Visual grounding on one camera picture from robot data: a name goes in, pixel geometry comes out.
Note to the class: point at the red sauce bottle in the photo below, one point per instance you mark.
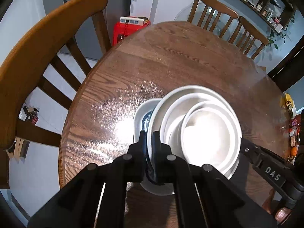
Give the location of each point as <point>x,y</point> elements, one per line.
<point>294,126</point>

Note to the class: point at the blue oval dish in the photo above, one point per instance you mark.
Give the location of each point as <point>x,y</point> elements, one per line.
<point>146,120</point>

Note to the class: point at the wooden chair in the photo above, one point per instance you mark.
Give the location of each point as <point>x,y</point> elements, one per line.
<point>213,9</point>
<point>22,70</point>
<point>248,38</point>

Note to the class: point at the back left wooden chair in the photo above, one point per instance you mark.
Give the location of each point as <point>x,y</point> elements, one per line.
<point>213,9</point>

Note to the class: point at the medium white bowl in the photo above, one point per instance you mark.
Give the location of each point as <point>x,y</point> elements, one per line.
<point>185,128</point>

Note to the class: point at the white ramekin cup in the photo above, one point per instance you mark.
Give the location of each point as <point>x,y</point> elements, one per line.
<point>211,134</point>

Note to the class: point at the large white bowl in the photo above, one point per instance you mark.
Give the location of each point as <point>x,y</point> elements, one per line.
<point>190,135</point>

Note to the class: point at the person's right hand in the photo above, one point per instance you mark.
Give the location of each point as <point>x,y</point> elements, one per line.
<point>272,207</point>

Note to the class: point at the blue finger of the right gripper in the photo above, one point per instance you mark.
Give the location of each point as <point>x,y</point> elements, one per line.
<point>252,152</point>

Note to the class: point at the back right wooden chair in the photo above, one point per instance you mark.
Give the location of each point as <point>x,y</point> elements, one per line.
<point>248,38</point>

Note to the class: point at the right green vine plant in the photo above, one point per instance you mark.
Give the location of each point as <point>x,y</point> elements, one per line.
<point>278,34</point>

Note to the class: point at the red plastic stool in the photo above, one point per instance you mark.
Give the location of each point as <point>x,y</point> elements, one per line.
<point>123,30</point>

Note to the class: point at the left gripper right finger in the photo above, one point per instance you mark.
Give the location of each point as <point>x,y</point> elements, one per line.
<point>164,169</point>

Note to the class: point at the orange fruit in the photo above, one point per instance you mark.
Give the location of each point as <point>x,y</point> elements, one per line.
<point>294,151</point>

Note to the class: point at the yellow snack packet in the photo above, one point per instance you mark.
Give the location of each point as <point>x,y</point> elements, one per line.
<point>289,102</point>

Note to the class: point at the white power strip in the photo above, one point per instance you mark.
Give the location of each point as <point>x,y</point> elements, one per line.
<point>132,21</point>

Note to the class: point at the dark wooden door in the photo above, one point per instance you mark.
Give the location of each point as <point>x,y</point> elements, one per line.
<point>290,69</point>

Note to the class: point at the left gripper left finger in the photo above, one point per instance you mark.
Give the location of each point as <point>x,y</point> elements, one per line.
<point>137,164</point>

